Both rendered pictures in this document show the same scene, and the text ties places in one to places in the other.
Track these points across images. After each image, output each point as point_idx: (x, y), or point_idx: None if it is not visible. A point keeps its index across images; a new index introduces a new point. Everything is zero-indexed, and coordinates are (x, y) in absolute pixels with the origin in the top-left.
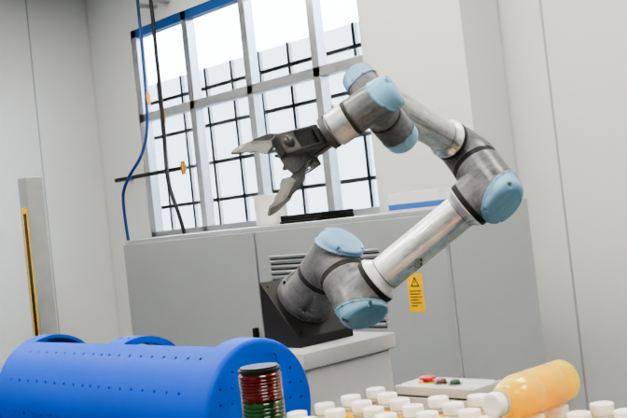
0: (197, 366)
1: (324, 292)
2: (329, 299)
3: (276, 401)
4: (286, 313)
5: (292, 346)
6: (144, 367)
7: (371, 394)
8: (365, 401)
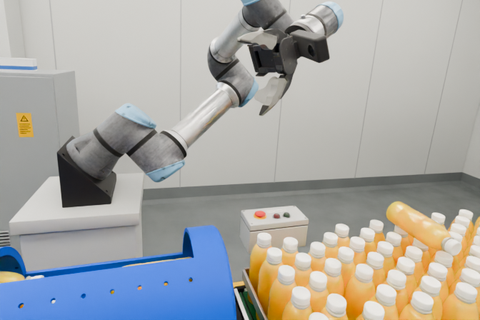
0: (194, 290)
1: (121, 155)
2: (143, 163)
3: None
4: (89, 176)
5: (100, 203)
6: (79, 316)
7: (268, 241)
8: (306, 256)
